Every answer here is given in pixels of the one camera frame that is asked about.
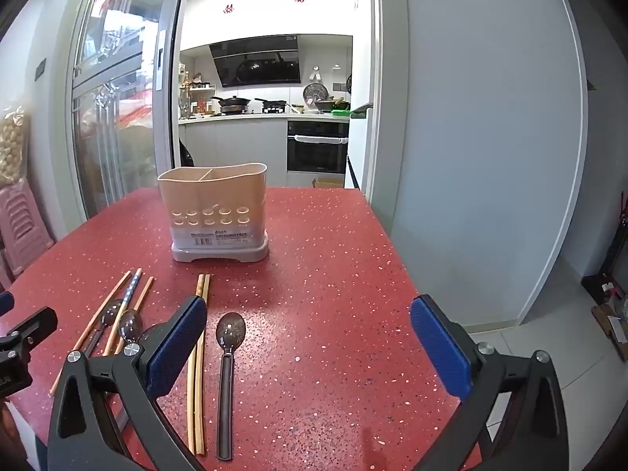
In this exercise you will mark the pink plastic stool stack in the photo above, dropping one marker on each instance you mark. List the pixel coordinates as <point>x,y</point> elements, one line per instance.
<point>19,225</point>

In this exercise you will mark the black built-in oven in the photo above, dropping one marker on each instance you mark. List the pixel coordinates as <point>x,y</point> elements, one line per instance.
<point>316,147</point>

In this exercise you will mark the dark wok with food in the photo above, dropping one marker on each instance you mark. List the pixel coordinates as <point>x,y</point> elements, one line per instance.
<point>331,104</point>

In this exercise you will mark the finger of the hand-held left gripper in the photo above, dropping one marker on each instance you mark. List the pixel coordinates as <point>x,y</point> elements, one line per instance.
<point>5,303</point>
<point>32,325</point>

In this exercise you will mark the cardboard box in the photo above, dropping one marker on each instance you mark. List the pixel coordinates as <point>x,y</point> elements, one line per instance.
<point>327,182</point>

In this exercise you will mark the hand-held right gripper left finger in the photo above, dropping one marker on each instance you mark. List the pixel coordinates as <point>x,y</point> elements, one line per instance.
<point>176,348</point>

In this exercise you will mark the blue patterned chopstick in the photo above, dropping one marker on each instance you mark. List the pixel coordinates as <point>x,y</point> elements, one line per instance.
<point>133,287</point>

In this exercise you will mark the glass sliding door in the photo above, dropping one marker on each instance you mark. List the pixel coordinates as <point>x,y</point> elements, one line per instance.
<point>113,108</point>

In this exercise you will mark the bag of beige balls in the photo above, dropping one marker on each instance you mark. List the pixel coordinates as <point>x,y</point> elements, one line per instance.
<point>12,147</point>

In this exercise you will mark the beige utensil holder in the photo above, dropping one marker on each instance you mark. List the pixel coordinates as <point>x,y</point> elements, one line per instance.
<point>216,196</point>

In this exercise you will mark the round metal fan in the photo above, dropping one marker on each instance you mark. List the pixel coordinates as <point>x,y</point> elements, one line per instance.
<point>314,92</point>

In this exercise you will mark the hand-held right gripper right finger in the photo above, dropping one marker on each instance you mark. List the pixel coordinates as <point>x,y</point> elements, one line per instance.
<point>439,348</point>

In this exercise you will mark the dark translucent spoon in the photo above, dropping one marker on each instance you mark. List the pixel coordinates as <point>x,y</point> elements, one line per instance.
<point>131,326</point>
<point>230,328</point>
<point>112,311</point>
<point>149,333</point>

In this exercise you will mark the black wok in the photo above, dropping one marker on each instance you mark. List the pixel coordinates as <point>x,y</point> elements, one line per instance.
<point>231,103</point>

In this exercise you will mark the white kitchen cabinet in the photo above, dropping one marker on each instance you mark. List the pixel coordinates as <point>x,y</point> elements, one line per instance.
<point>230,147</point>

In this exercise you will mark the black range hood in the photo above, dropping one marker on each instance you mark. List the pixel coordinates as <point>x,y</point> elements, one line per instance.
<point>257,61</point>

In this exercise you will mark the dark wall switch plate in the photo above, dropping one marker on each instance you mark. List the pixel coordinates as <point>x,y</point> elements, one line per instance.
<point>40,68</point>

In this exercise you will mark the floor clutter pile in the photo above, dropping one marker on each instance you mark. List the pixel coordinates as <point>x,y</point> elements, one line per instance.
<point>608,304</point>

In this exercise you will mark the plain wooden chopstick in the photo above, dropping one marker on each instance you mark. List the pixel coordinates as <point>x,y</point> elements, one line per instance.
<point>115,295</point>
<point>191,402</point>
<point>199,402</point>
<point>142,295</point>

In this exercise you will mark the black frying pan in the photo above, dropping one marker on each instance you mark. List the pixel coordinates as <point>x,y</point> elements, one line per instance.
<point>271,104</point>

